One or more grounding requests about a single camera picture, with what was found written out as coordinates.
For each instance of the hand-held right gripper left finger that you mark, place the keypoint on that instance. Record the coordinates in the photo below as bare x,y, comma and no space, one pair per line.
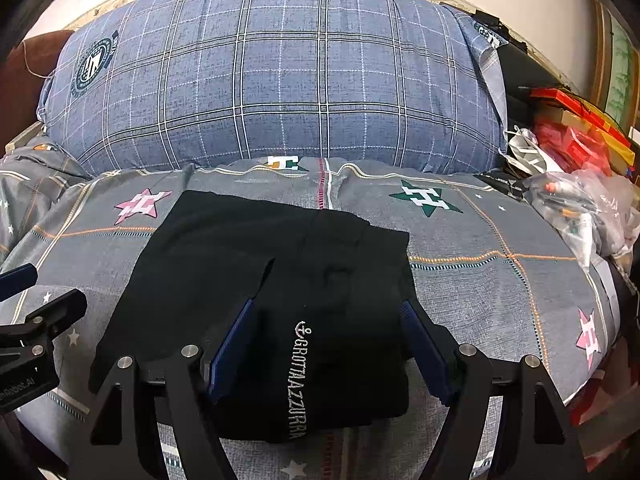
232,350

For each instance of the black flat package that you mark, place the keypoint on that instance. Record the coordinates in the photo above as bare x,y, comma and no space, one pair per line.
500,184

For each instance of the brown cushion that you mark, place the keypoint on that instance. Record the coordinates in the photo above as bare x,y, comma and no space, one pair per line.
30,70

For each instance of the wooden bed frame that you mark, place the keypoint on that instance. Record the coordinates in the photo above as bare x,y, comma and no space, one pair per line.
22,141

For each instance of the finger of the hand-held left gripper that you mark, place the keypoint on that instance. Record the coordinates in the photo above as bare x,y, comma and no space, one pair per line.
55,315
20,282

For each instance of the black pants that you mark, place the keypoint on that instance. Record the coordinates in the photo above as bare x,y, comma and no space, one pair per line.
300,240

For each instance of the clear plastic bag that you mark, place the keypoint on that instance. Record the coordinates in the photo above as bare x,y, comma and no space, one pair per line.
585,210

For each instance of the grey star-printed bedsheet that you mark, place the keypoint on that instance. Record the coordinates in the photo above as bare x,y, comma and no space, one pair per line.
475,285

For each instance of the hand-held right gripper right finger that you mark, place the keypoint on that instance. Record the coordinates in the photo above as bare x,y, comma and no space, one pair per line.
425,345

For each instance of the pile of red packets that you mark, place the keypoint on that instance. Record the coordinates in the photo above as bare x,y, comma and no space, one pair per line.
575,130

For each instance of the framed picture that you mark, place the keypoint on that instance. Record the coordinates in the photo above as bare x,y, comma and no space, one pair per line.
620,70

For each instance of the blue plaid pillow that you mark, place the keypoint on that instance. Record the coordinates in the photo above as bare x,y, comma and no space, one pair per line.
275,85

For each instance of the white plastic bag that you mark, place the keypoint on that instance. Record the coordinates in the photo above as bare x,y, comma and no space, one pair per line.
530,152

